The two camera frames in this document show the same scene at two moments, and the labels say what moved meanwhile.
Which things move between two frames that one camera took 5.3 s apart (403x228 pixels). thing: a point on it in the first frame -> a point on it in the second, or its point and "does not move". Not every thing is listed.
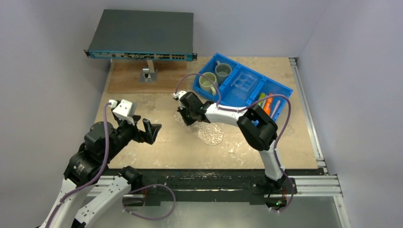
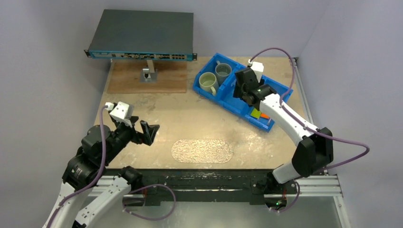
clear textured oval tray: (210, 133) -> (202, 151)
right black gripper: (187, 114) -> (243, 83)
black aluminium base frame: (148, 187) does not move
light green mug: (206, 84) does not move
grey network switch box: (144, 35) does not move
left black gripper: (151, 129) does not move
